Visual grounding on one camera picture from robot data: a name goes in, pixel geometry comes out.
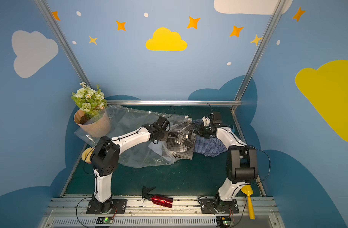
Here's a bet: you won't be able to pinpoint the left aluminium frame post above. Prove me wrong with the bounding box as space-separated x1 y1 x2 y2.
34 0 92 87

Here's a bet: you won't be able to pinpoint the right green circuit board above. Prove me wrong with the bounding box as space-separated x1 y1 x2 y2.
216 217 234 228

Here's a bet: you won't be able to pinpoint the left green circuit board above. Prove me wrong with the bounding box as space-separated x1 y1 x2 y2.
96 217 114 225

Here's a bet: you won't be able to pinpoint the dark plaid shirt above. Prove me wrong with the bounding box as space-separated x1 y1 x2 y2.
166 120 196 160

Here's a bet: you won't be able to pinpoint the red spray bottle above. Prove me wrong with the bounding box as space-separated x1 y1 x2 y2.
142 186 174 209

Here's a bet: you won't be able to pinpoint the green circuit board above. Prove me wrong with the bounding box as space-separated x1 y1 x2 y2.
216 217 234 228
96 217 114 225

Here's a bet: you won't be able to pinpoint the clear plastic vacuum bag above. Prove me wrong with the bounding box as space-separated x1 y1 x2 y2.
75 105 191 168

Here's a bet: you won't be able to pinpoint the aluminium frame post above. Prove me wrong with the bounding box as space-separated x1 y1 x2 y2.
233 0 287 106
34 0 92 87

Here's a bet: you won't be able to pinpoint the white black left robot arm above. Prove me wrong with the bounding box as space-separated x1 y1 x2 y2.
87 116 171 215

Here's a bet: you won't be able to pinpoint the yellow smiley sponge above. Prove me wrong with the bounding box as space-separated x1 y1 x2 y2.
81 147 94 164

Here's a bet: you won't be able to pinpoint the blue checked shirt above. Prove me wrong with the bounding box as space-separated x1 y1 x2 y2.
194 134 228 157

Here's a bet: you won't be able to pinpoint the right aluminium frame post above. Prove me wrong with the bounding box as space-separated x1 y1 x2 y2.
233 0 287 106

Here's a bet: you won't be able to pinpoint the aluminium front rail platform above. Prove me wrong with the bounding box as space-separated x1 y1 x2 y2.
39 195 285 228

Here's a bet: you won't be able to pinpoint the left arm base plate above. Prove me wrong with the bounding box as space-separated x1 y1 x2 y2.
86 198 127 215

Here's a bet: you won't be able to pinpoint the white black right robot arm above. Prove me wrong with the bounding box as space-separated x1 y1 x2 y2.
195 111 258 213

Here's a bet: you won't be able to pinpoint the aluminium back rail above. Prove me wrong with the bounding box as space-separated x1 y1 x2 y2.
107 100 241 106

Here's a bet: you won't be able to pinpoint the yellow plastic shovel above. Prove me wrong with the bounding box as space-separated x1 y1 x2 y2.
241 185 256 220

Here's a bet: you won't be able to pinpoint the beige faceted flower pot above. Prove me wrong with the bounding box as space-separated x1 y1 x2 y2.
74 109 111 138

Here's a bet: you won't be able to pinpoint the white green artificial flowers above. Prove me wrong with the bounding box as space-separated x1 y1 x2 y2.
71 82 107 119

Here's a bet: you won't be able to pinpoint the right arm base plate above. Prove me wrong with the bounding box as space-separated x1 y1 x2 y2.
198 197 239 214

